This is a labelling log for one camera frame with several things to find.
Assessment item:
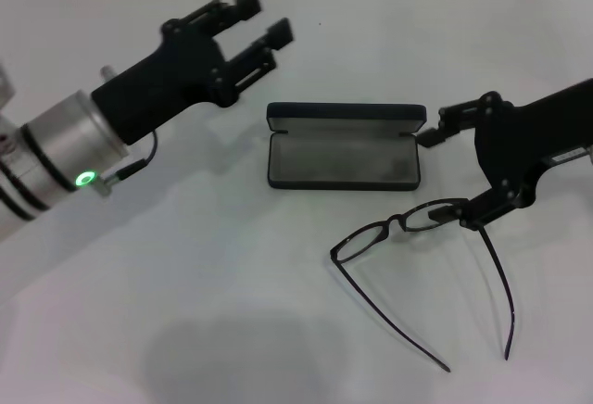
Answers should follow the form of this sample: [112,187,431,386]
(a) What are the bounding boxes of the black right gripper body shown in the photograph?
[474,78,593,210]

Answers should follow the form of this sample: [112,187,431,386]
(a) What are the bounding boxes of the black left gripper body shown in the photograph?
[91,18,242,145]

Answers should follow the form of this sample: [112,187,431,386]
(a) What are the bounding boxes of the black glasses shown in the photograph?
[329,197,518,373]

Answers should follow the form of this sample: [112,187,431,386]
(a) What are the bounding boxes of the black glasses case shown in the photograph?
[266,101,427,191]

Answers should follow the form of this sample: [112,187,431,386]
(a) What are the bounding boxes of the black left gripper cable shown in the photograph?
[95,130,159,196]

